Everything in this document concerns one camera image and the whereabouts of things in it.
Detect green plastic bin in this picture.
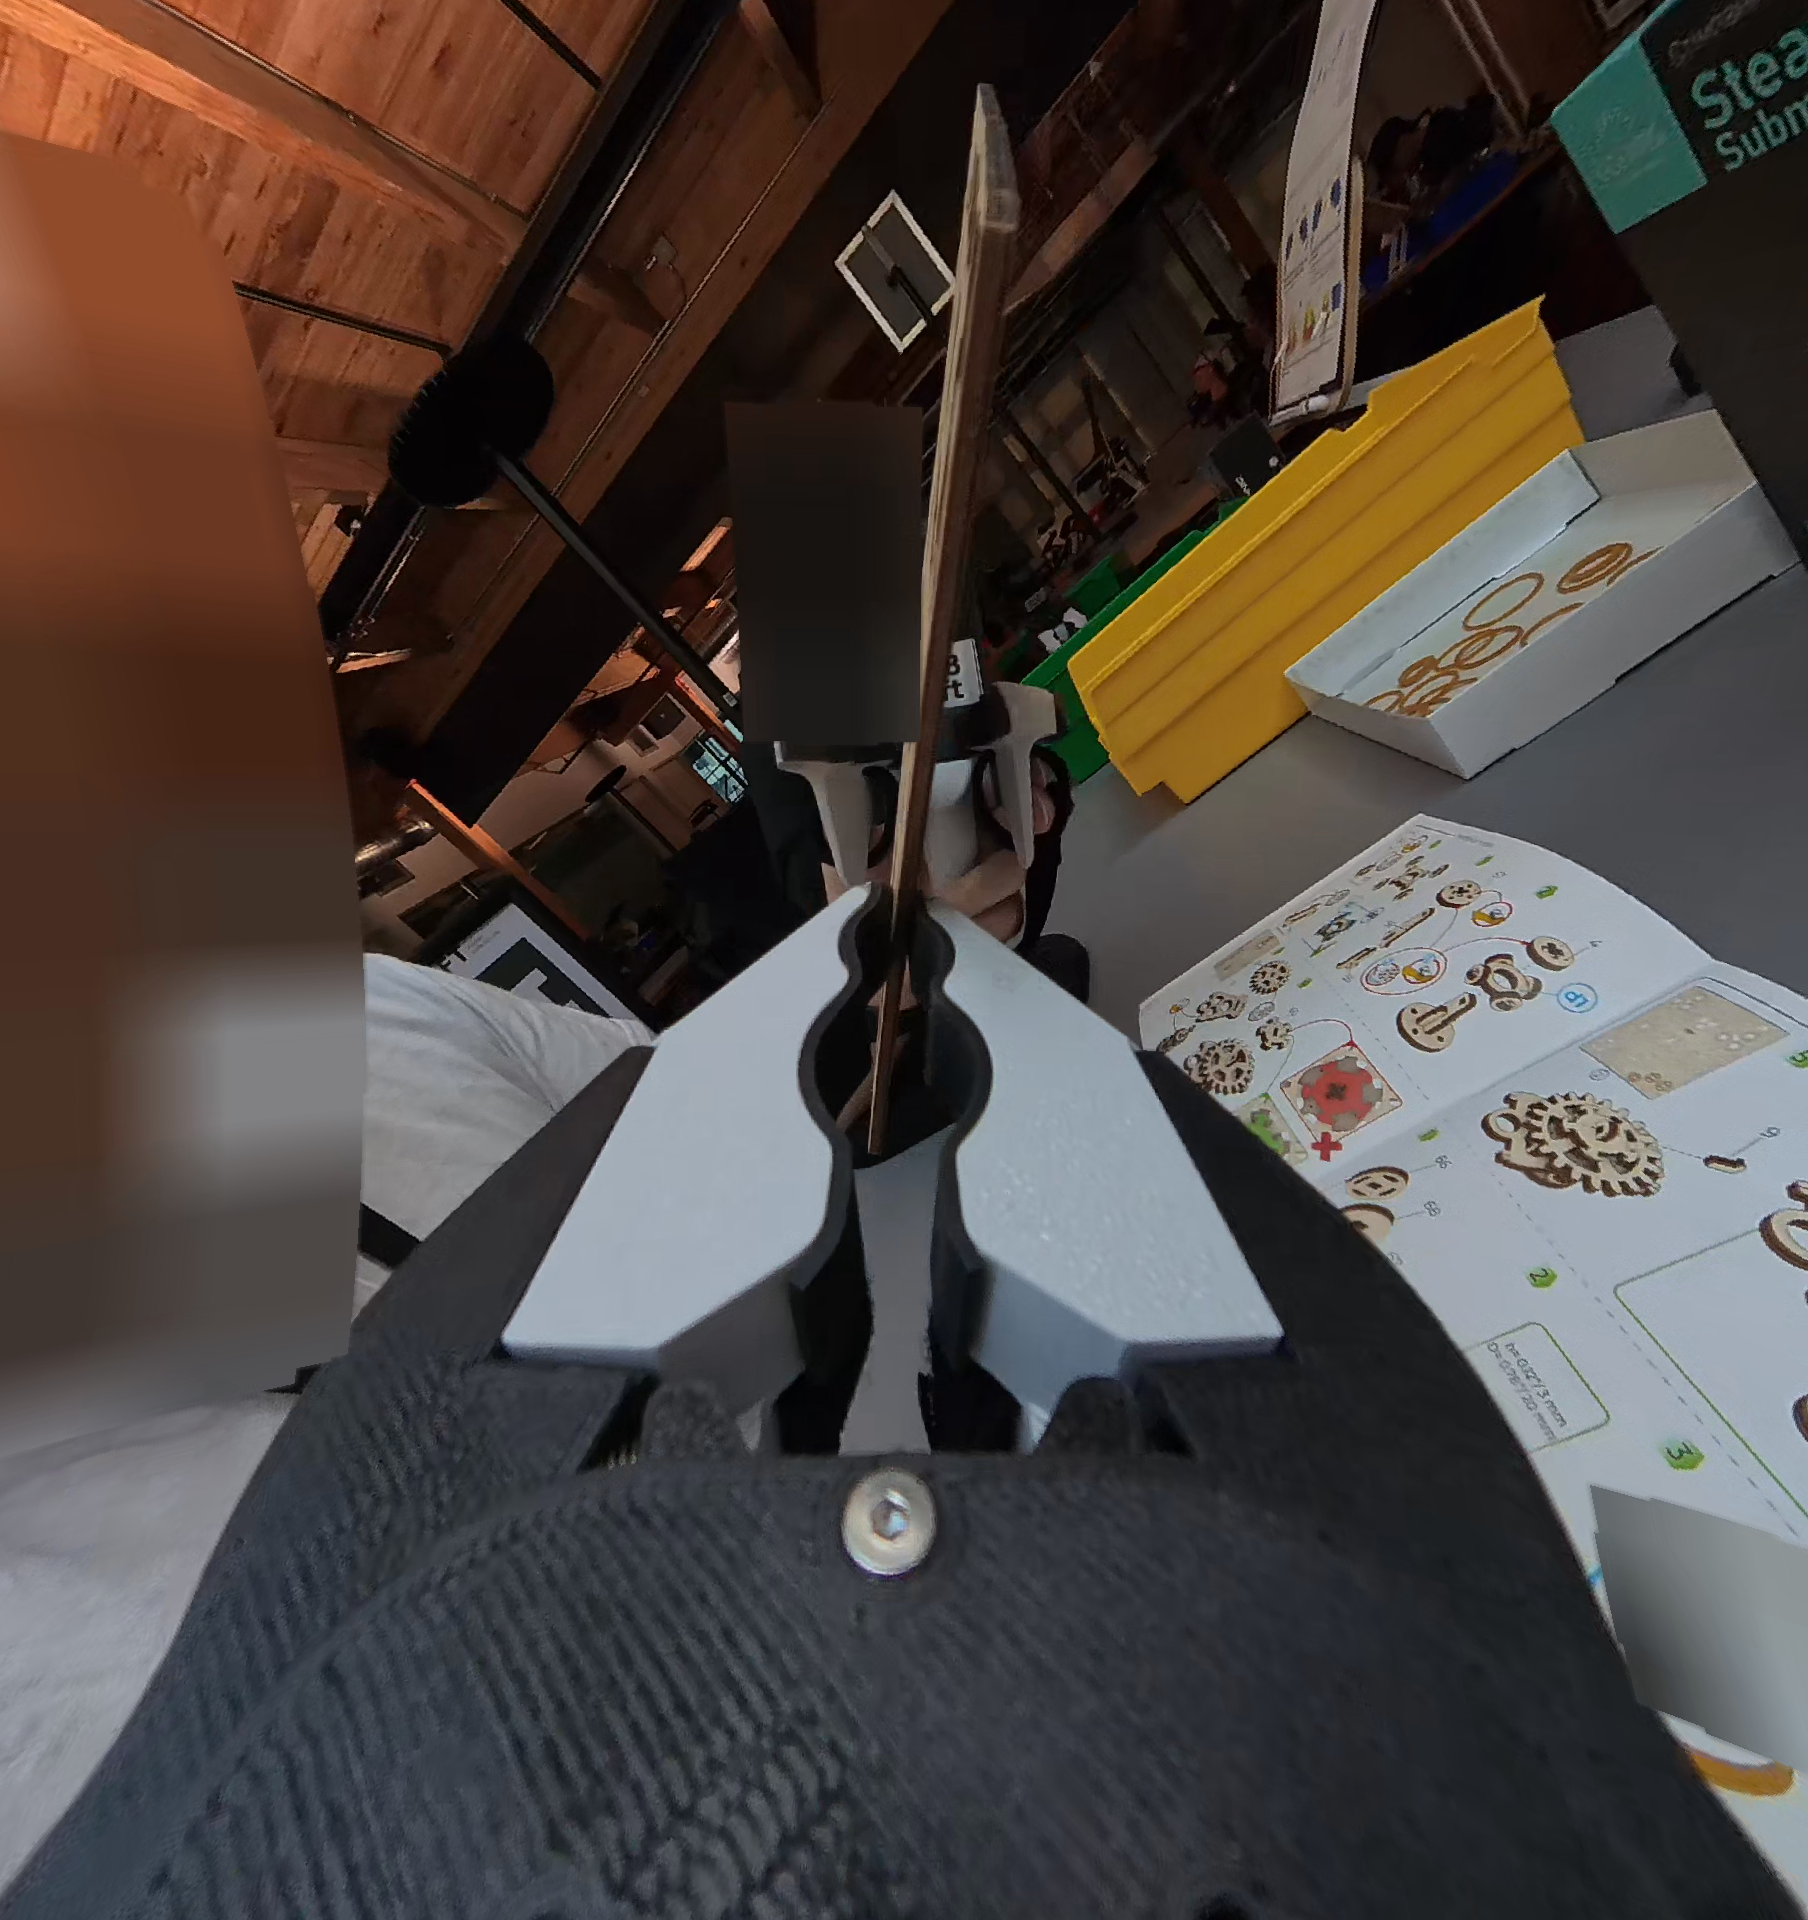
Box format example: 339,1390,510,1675
990,499,1245,788

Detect assembly instruction booklet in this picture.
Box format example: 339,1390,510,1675
1141,811,1808,1920

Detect pile of tan rubber bands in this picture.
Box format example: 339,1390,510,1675
1362,542,1663,716

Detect black model kit box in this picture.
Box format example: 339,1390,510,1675
1553,0,1808,577

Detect person's left hand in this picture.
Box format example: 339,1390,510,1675
934,782,1060,952

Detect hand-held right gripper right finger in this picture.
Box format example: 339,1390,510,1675
910,900,1289,1451

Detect black round ceiling fixture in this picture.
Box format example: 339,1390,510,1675
383,340,741,711

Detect wooden laser-cut parts sheet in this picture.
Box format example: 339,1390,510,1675
861,82,1022,1156

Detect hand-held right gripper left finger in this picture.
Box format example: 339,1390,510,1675
498,886,886,1451

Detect white framed hanging panel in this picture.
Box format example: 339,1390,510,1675
833,190,960,358

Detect wooden stand with paper sheet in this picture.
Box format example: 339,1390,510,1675
1267,0,1382,431

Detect black white marker board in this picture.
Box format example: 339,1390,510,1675
434,900,640,1025

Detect yellow plastic bin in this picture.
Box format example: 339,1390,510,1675
1066,296,1591,802

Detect white cardboard tray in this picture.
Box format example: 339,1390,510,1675
1283,411,1808,782

